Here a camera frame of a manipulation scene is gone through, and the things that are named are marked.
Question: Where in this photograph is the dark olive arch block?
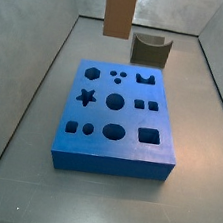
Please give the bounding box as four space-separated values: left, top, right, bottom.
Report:
130 33 173 69

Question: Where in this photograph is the blue shape sorter block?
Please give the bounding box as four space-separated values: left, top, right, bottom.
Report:
51 60 176 181

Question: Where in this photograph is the brown rectangular bar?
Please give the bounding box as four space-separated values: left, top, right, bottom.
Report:
103 0 136 39

